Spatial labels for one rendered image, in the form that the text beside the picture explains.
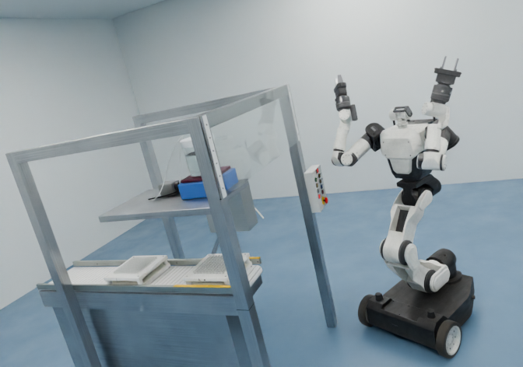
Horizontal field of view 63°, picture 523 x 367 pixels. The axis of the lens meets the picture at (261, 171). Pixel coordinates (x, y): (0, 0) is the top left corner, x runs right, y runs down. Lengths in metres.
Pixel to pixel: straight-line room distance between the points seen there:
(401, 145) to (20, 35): 4.51
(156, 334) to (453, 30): 4.10
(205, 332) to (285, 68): 3.87
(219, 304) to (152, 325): 0.51
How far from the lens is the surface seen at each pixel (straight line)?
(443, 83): 2.28
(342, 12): 5.25
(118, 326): 2.62
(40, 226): 2.49
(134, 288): 2.31
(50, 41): 6.00
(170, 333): 2.41
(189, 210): 1.81
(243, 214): 2.02
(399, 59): 5.14
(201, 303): 2.11
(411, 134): 2.50
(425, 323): 2.69
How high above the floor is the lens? 1.74
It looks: 13 degrees down
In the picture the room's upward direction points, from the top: 13 degrees counter-clockwise
